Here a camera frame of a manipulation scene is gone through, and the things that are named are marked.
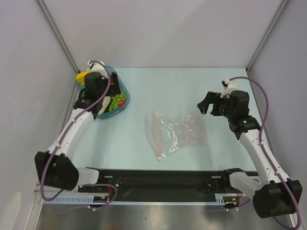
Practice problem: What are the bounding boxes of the white cable duct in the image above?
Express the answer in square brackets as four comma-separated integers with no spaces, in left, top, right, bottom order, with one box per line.
[215,193,240,206]
[44,194,113,205]

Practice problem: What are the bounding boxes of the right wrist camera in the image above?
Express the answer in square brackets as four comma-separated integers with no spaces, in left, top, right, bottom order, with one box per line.
[220,79,238,98]

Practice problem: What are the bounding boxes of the left white cable duct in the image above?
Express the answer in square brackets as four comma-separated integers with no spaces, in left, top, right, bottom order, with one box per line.
[44,194,113,205]

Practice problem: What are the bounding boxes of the left aluminium frame post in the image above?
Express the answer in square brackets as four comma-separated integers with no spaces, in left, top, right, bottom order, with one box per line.
[35,0,79,73]

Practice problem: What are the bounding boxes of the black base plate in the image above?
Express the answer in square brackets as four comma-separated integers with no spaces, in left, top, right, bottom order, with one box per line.
[78,168,240,203]

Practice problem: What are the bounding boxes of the teal plastic bin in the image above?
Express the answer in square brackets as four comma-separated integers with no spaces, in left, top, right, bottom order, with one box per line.
[76,66,130,119]

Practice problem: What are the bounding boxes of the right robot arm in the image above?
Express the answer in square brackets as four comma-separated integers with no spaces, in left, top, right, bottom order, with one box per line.
[197,90,302,219]

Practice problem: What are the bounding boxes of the aluminium frame post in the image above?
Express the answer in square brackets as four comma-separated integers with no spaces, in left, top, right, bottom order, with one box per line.
[35,0,79,73]
[246,0,290,74]

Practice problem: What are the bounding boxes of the right white cable duct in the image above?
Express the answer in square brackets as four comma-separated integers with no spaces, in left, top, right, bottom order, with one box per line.
[215,193,240,206]

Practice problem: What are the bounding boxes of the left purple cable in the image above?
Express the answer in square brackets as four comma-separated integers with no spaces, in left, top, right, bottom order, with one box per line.
[39,59,118,211]

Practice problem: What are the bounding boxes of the clear zip top bag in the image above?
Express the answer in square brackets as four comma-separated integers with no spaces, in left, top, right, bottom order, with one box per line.
[145,110,209,161]

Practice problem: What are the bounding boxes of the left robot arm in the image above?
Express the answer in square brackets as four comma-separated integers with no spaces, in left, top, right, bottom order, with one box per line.
[35,71,119,192]

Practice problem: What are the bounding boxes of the right aluminium frame post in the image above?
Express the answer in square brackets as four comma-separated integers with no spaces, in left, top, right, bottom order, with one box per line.
[246,0,290,74]

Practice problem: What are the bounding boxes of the green fake grapes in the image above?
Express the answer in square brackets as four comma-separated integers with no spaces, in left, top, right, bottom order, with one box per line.
[108,92,127,112]

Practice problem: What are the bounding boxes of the small red fake apple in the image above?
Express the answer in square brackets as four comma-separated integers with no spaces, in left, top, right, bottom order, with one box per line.
[118,100,126,107]

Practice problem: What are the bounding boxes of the yellow fake banana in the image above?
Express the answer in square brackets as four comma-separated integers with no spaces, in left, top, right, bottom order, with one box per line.
[75,70,91,85]

